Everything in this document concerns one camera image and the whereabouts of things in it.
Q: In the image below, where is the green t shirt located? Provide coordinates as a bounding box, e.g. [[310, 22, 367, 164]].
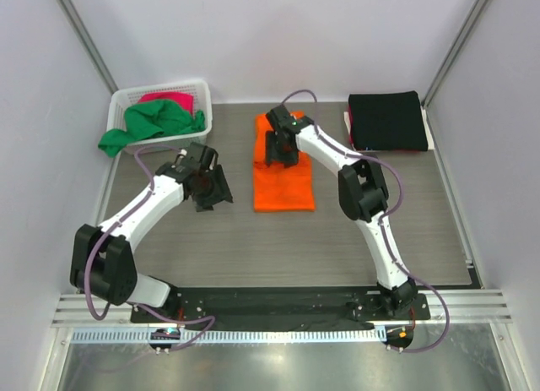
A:
[[98, 99, 206, 157]]

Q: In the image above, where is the pink t shirt in basket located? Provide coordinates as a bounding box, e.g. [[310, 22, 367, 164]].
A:
[[138, 91, 194, 114]]

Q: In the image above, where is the left aluminium frame post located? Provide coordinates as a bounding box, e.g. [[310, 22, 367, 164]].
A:
[[56, 0, 118, 94]]

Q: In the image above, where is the folded pink t shirt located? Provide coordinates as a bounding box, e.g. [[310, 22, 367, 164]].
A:
[[343, 109, 354, 148]]

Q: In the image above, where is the white plastic basket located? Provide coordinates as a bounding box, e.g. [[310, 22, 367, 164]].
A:
[[106, 79, 213, 155]]

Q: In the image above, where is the aluminium front rail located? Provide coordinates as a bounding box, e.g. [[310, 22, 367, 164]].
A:
[[52, 290, 512, 327]]

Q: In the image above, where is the right aluminium frame post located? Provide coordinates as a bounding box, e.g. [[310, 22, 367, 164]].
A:
[[421, 0, 492, 108]]

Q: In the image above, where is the white slotted cable duct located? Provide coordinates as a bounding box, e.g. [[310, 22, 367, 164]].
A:
[[72, 326, 386, 345]]

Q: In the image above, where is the folded white t shirt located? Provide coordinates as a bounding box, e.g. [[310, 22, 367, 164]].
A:
[[343, 106, 435, 155]]

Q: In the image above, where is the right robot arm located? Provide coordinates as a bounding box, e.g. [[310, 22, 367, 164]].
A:
[[265, 105, 418, 320]]

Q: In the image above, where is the aluminium frame post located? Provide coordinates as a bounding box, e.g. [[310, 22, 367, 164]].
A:
[[56, 0, 118, 94], [421, 0, 492, 108]]

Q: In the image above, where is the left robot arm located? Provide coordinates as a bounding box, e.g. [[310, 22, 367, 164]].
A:
[[69, 143, 233, 323]]

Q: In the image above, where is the orange t shirt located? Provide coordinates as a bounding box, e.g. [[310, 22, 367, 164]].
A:
[[252, 114, 316, 212]]

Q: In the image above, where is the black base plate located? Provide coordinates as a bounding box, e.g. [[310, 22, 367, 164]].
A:
[[154, 286, 431, 332]]

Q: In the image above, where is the folded black t shirt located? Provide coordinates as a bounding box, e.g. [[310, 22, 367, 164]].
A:
[[348, 90, 428, 151]]

